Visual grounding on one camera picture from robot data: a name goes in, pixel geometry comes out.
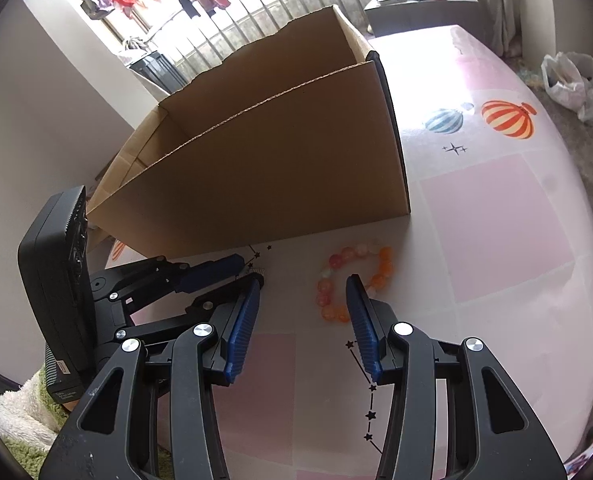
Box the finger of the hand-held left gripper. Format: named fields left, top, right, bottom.
left=114, top=274, right=253, bottom=347
left=90, top=254, right=242, bottom=312

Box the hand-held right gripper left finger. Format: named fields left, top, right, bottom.
left=38, top=276, right=262, bottom=480

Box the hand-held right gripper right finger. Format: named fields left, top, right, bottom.
left=345, top=274, right=568, bottom=480

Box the orange bead bracelet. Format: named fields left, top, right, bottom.
left=315, top=242, right=394, bottom=323

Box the brown cardboard box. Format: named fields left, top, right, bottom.
left=85, top=4, right=411, bottom=261

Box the green white fluffy blanket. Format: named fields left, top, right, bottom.
left=0, top=365, right=92, bottom=480

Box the pink patterned tablecloth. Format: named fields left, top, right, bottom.
left=104, top=24, right=593, bottom=480

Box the black metal rack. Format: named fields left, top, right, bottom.
left=129, top=51, right=184, bottom=96

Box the metal balcony railing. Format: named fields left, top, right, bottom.
left=146, top=0, right=377, bottom=81

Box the pink printed blanket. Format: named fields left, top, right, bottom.
left=566, top=430, right=593, bottom=476

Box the dark grey cabinet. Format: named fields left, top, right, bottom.
left=363, top=0, right=479, bottom=38

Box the white plastic bag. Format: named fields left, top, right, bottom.
left=541, top=51, right=593, bottom=130

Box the grey curtain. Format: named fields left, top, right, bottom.
left=476, top=0, right=522, bottom=58

